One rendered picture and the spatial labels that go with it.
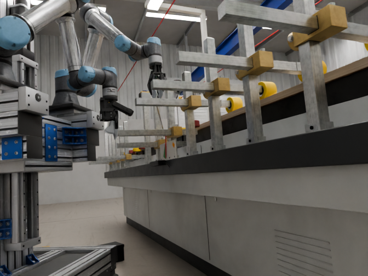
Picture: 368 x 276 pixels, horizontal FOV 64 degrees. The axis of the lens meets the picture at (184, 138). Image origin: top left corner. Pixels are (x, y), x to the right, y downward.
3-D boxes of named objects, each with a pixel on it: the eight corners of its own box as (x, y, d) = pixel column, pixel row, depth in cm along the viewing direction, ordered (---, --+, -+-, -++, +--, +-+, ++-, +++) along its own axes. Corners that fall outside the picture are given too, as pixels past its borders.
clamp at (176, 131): (173, 135, 154) (173, 126, 155) (165, 139, 167) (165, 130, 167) (183, 135, 156) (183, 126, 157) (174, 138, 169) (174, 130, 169)
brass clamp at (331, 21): (329, 24, 63) (327, 3, 64) (286, 50, 76) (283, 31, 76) (350, 28, 66) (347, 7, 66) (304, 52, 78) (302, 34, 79)
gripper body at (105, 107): (99, 122, 149) (99, 99, 151) (117, 122, 153) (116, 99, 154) (102, 120, 142) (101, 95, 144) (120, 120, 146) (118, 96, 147)
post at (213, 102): (216, 154, 114) (206, 35, 119) (212, 155, 117) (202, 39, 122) (224, 154, 115) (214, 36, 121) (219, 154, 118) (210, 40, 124)
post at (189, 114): (191, 170, 136) (184, 70, 142) (188, 171, 139) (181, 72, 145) (198, 170, 137) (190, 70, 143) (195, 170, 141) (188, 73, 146)
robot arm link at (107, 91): (116, 91, 155) (119, 87, 147) (116, 100, 154) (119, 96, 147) (101, 91, 152) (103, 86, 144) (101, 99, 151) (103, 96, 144)
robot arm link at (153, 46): (150, 44, 170) (163, 39, 167) (151, 62, 168) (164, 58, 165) (142, 38, 163) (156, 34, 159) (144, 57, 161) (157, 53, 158)
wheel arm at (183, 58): (179, 61, 80) (178, 48, 81) (174, 65, 84) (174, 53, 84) (317, 72, 100) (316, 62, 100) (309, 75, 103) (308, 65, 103)
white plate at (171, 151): (175, 158, 152) (174, 139, 153) (160, 161, 176) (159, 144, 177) (176, 158, 152) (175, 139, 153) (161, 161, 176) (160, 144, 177)
